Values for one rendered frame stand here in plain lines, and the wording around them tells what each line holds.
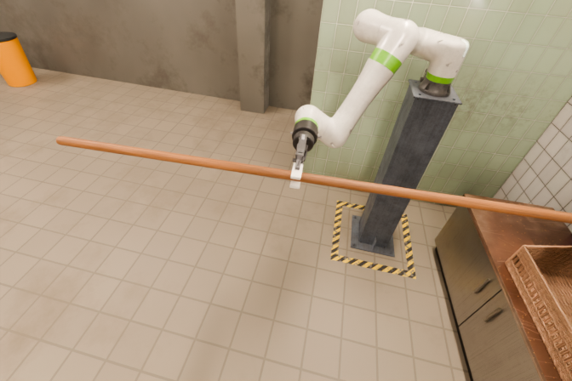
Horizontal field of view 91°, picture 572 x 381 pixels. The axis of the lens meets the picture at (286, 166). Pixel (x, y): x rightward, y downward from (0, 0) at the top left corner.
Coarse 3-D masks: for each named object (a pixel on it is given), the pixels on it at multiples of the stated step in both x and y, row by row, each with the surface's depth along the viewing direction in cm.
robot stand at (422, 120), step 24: (408, 96) 147; (432, 96) 134; (456, 96) 136; (408, 120) 142; (432, 120) 139; (408, 144) 150; (432, 144) 147; (384, 168) 171; (408, 168) 160; (336, 216) 229; (360, 216) 229; (384, 216) 188; (336, 240) 211; (360, 240) 208; (384, 240) 203; (408, 240) 215; (360, 264) 197; (408, 264) 199
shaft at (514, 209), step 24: (72, 144) 91; (96, 144) 90; (216, 168) 87; (240, 168) 86; (264, 168) 85; (384, 192) 82; (408, 192) 81; (432, 192) 82; (528, 216) 79; (552, 216) 78
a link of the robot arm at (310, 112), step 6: (300, 108) 109; (306, 108) 108; (312, 108) 108; (300, 114) 107; (306, 114) 105; (312, 114) 106; (318, 114) 108; (324, 114) 110; (312, 120) 103; (318, 120) 107; (324, 120) 108; (318, 126) 107; (324, 126) 108; (318, 132) 109
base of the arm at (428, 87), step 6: (420, 78) 146; (426, 78) 135; (420, 84) 139; (426, 84) 135; (432, 84) 133; (438, 84) 132; (444, 84) 131; (450, 84) 133; (420, 90) 138; (426, 90) 136; (432, 90) 134; (438, 90) 133; (444, 90) 133; (450, 90) 136; (438, 96) 134; (444, 96) 134
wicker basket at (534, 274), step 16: (512, 256) 133; (528, 256) 124; (544, 256) 130; (560, 256) 128; (512, 272) 132; (528, 272) 123; (544, 272) 134; (560, 272) 134; (528, 288) 122; (544, 288) 114; (560, 288) 128; (528, 304) 121; (544, 304) 113; (560, 304) 122; (544, 320) 112; (560, 320) 106; (544, 336) 111; (560, 336) 104; (560, 352) 103; (560, 368) 103
